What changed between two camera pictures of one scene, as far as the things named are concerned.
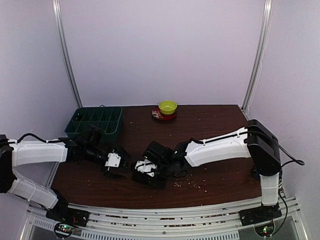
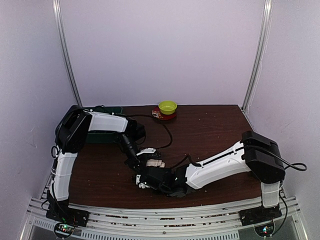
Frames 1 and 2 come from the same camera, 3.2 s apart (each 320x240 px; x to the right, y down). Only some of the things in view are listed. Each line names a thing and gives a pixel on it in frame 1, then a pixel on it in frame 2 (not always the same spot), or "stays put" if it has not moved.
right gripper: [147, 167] to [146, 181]
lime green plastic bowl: [167, 107] stays put
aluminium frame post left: [64, 52] stays put
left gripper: [110, 175] to [138, 160]
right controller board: [265, 230] stays put
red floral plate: [156, 113] stays put
